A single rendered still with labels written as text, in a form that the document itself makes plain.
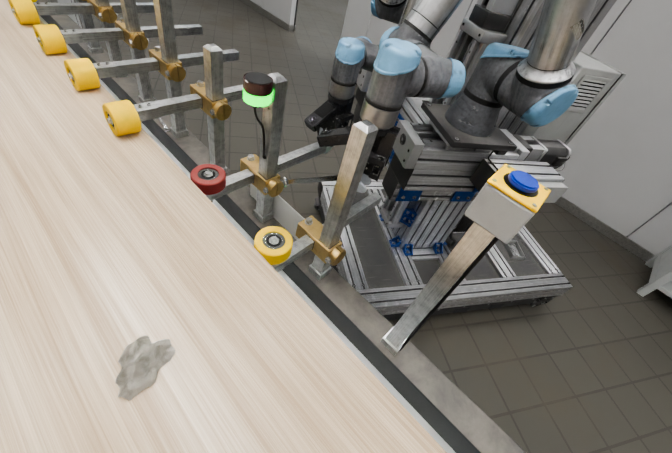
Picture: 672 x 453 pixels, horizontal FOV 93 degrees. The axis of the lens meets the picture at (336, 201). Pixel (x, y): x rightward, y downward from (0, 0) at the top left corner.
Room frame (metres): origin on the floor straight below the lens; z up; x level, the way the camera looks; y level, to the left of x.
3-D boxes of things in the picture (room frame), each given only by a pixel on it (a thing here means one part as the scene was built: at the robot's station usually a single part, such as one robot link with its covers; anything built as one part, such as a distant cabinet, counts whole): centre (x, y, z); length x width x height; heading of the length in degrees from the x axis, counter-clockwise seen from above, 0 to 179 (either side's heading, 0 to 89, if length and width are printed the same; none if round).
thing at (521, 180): (0.38, -0.23, 1.22); 0.04 x 0.04 x 0.02
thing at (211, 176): (0.55, 0.31, 0.85); 0.08 x 0.08 x 0.11
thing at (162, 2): (0.92, 0.62, 0.93); 0.04 x 0.04 x 0.48; 58
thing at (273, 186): (0.66, 0.22, 0.85); 0.14 x 0.06 x 0.05; 58
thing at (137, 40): (1.06, 0.85, 0.95); 0.14 x 0.06 x 0.05; 58
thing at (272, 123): (0.65, 0.20, 0.91); 0.04 x 0.04 x 0.48; 58
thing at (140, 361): (0.14, 0.20, 0.91); 0.09 x 0.07 x 0.02; 177
